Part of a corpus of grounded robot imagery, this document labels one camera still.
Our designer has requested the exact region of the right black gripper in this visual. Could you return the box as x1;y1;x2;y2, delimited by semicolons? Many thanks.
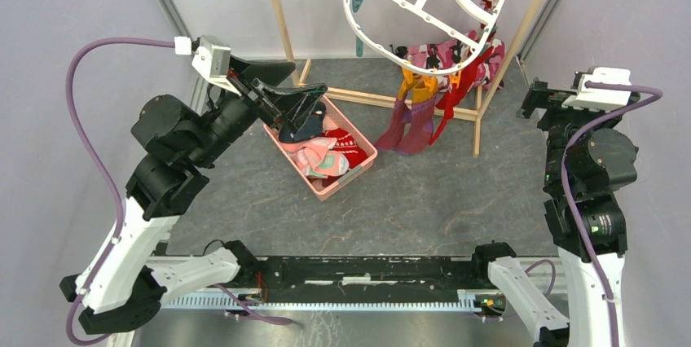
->
517;76;622;187

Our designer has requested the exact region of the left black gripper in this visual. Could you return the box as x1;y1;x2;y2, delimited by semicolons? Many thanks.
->
188;55;329;169

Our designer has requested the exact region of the plain red sock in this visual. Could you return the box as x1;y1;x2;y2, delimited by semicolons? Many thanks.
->
429;46;494;146

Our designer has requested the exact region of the maroon purple sock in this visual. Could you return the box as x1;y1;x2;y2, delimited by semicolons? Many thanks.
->
396;76;438;156
375;68;418;151

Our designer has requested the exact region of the white round clip hanger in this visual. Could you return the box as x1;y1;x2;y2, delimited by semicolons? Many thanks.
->
342;0;513;92

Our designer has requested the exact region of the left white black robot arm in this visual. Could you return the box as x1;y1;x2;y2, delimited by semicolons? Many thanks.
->
59;54;327;342

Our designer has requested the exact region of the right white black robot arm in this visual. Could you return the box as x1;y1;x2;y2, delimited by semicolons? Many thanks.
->
470;80;656;346

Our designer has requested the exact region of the black sock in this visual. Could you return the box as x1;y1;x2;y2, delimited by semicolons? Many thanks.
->
278;102;326;143

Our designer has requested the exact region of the pink perforated plastic basket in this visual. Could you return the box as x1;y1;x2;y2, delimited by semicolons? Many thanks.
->
264;98;377;201

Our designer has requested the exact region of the pink green patterned sock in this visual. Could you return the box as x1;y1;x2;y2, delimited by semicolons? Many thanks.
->
280;137;349;178

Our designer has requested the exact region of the red white patterned Christmas sock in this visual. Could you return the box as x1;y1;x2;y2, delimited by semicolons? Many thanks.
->
322;128;368;169

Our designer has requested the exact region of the pink camouflage cloth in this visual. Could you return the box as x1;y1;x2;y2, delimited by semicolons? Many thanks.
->
390;36;505;90

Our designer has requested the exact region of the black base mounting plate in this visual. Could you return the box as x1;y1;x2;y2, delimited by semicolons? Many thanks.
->
223;256;495;304

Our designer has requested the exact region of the wooden rack frame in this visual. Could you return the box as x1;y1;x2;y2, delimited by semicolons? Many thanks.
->
260;0;568;160

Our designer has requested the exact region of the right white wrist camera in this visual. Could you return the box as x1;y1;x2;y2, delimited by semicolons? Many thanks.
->
561;67;632;112

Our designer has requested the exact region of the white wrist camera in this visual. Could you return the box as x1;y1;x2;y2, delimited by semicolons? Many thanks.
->
561;67;632;112
174;35;240;95

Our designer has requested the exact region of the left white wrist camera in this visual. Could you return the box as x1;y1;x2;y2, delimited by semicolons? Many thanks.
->
174;35;240;95

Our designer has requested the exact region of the white toothed cable rail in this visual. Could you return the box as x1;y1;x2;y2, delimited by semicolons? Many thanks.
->
161;290;482;312

